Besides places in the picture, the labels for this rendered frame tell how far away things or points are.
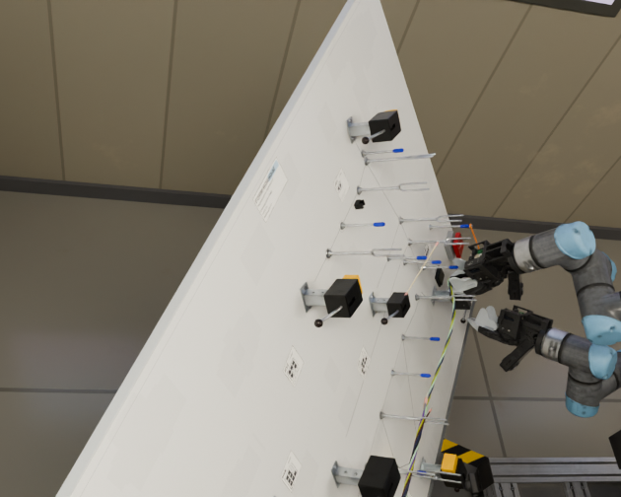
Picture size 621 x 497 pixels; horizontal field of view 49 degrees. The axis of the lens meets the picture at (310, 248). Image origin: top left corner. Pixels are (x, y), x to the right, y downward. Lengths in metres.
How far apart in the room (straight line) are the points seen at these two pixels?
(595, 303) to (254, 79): 1.59
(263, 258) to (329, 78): 0.39
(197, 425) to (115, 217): 2.23
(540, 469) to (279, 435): 1.74
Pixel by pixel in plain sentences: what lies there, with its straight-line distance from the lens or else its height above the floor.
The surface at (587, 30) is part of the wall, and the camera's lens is 2.80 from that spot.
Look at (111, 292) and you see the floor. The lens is 2.88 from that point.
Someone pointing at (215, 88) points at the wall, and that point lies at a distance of 2.67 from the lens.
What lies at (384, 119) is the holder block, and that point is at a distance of 1.27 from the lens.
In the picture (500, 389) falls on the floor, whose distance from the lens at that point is 3.08.
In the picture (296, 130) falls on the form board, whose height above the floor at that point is 1.67.
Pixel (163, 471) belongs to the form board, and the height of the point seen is 1.60.
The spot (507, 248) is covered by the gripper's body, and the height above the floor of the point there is 1.39.
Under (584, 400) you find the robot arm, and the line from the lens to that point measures 1.74.
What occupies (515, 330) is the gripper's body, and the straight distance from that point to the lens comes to 1.73.
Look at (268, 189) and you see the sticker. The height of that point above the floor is 1.66.
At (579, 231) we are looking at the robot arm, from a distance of 1.47.
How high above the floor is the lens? 2.45
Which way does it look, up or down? 52 degrees down
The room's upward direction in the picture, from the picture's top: 22 degrees clockwise
